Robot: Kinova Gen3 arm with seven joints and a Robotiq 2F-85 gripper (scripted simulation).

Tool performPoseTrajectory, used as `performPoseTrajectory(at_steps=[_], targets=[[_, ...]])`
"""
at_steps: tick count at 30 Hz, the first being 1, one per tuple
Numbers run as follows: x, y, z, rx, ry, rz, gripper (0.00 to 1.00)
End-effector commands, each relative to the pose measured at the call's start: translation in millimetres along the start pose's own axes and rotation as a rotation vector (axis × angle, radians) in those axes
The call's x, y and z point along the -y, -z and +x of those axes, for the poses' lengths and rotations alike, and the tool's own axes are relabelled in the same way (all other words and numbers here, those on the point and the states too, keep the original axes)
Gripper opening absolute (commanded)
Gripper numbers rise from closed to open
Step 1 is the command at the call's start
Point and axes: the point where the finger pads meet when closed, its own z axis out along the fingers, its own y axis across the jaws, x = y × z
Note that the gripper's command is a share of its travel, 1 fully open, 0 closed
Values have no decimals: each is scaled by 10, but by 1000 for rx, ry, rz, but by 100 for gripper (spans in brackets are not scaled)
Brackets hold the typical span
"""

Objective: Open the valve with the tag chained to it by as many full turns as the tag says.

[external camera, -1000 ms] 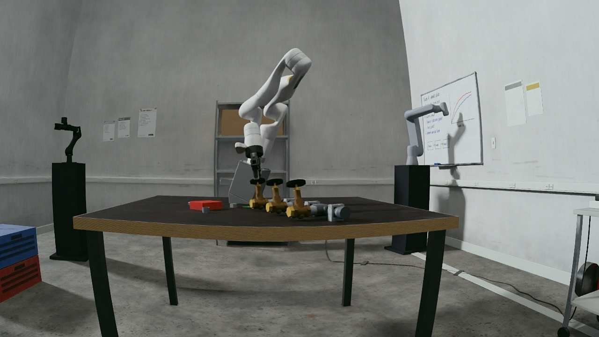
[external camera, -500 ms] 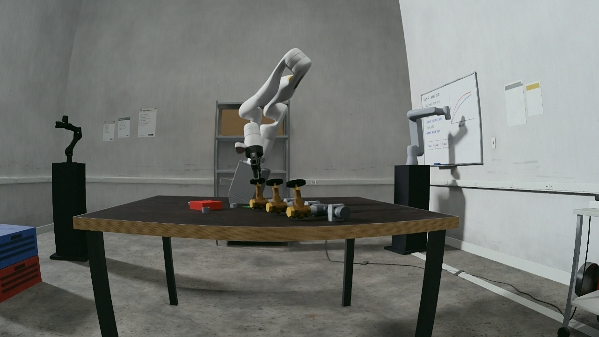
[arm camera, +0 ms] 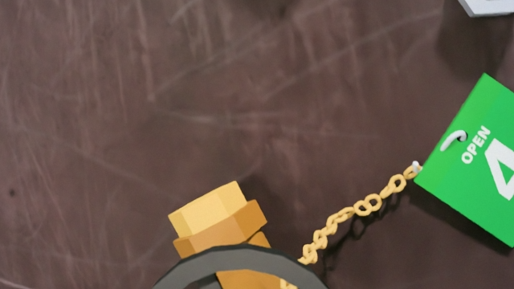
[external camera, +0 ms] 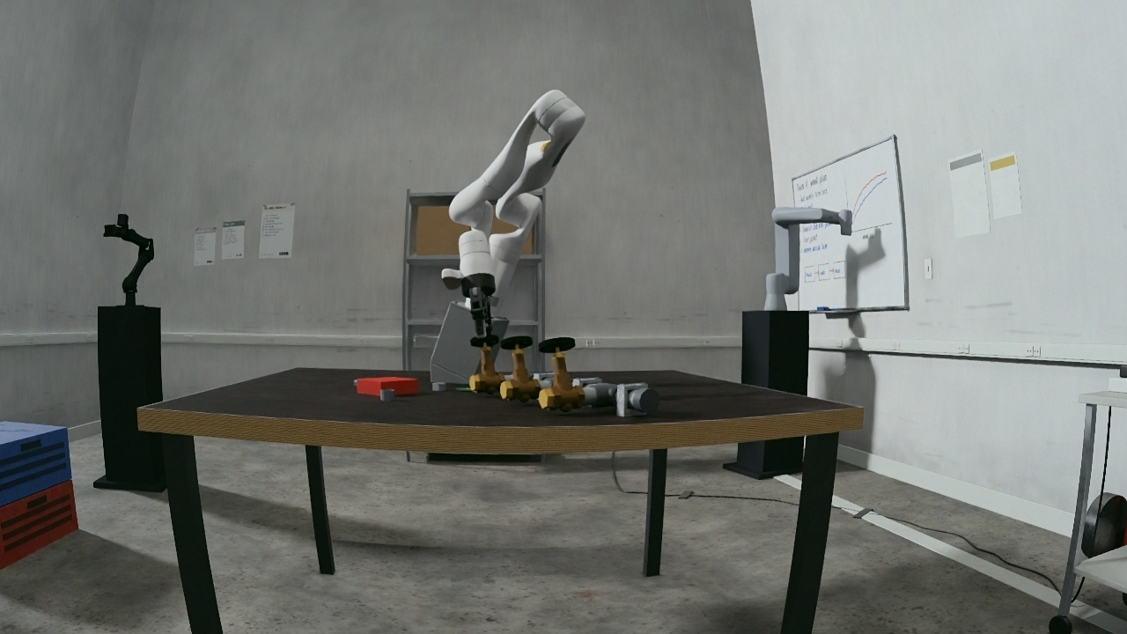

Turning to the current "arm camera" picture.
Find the green tag on yellow chain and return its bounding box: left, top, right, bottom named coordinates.
left=298, top=72, right=514, bottom=264

